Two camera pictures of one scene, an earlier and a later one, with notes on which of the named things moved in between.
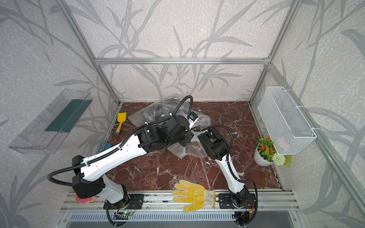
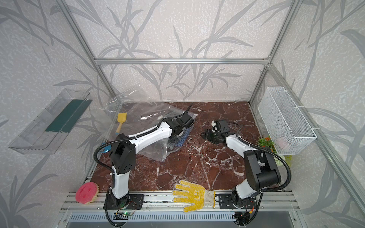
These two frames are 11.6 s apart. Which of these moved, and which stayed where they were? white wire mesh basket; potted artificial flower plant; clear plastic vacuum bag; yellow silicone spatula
Moved: clear plastic vacuum bag
Stayed: potted artificial flower plant; white wire mesh basket; yellow silicone spatula
